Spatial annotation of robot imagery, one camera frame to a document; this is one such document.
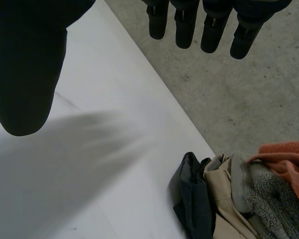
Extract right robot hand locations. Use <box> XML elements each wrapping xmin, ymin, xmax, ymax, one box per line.
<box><xmin>0</xmin><ymin>0</ymin><xmax>293</xmax><ymax>137</ymax></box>

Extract dark blue cloth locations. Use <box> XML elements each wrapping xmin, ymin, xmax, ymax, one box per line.
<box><xmin>168</xmin><ymin>152</ymin><xmax>217</xmax><ymax>239</ymax></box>

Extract beige shorts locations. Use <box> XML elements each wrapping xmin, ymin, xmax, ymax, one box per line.
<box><xmin>203</xmin><ymin>153</ymin><xmax>262</xmax><ymax>239</ymax></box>

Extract grey towel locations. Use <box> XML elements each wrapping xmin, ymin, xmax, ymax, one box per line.
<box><xmin>230</xmin><ymin>154</ymin><xmax>299</xmax><ymax>239</ymax></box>

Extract coral towel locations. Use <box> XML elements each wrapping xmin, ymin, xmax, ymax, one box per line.
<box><xmin>247</xmin><ymin>141</ymin><xmax>299</xmax><ymax>205</ymax></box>

